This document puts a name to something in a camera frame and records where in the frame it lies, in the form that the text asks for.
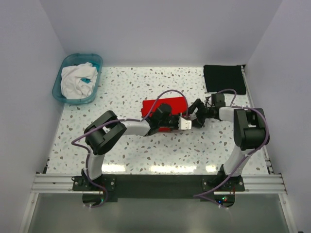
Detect red t shirt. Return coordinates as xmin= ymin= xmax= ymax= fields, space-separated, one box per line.
xmin=141 ymin=97 xmax=188 ymax=135

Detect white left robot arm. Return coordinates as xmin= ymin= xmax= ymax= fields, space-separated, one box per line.
xmin=84 ymin=103 xmax=188 ymax=181

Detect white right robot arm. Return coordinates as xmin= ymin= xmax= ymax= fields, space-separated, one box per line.
xmin=186 ymin=93 xmax=270 ymax=177

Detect black folded t shirt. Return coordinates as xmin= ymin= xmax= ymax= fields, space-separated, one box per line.
xmin=203 ymin=65 xmax=246 ymax=95

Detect white crumpled t shirt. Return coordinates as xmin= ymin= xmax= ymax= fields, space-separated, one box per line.
xmin=60 ymin=65 xmax=96 ymax=100

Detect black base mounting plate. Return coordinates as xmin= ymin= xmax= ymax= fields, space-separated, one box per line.
xmin=72 ymin=174 xmax=244 ymax=207

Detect teal plastic laundry basket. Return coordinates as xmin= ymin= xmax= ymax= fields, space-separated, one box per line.
xmin=52 ymin=53 xmax=103 ymax=105

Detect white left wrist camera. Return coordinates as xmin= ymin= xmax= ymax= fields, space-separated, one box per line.
xmin=178 ymin=116 xmax=192 ymax=130

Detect aluminium front frame rail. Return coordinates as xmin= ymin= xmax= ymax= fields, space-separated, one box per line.
xmin=31 ymin=174 xmax=287 ymax=194

